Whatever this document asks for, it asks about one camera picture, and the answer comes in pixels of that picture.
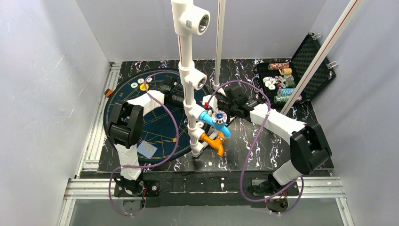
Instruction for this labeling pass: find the yellow button chip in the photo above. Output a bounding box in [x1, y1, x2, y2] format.
[139, 83, 149, 91]

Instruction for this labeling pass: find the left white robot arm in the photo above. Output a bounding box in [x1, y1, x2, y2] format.
[104, 75, 184, 182]

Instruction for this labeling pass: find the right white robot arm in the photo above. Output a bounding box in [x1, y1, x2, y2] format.
[218, 83, 332, 190]

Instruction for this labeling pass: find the blue pipe valve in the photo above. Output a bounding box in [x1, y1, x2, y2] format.
[199, 111, 231, 138]

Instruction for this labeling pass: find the loose white chips pile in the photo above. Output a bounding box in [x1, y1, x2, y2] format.
[262, 76, 286, 90]

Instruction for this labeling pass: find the round blue poker mat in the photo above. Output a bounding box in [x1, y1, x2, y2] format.
[103, 69, 191, 163]

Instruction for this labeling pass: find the green pink chip row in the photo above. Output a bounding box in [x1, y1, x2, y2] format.
[273, 95, 302, 103]

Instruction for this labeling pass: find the orange pipe valve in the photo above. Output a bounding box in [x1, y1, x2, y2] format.
[200, 132, 227, 157]

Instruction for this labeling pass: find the black chip case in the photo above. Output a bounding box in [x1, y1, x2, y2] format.
[255, 33, 336, 101]

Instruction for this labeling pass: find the light blue chip row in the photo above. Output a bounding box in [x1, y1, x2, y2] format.
[277, 88, 295, 96]

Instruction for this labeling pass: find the red chip row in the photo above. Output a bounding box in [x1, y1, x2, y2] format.
[268, 62, 290, 70]

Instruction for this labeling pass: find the green chip stack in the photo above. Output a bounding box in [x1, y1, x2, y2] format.
[283, 74, 296, 88]

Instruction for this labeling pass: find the yellow chip stack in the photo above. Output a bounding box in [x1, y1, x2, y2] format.
[280, 68, 292, 75]

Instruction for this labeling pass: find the orange black clamp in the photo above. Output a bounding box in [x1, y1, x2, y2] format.
[104, 89, 113, 98]

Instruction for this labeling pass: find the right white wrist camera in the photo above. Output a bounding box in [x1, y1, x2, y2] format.
[202, 95, 217, 115]

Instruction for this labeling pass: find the white PVC pipe frame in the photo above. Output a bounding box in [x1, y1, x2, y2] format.
[171, 0, 363, 157]

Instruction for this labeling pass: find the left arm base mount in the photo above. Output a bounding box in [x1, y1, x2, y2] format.
[111, 175, 160, 198]

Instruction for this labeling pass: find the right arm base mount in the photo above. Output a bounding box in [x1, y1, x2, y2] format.
[247, 180, 303, 215]

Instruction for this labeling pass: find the aluminium frame rail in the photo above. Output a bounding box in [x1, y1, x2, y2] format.
[57, 62, 356, 226]

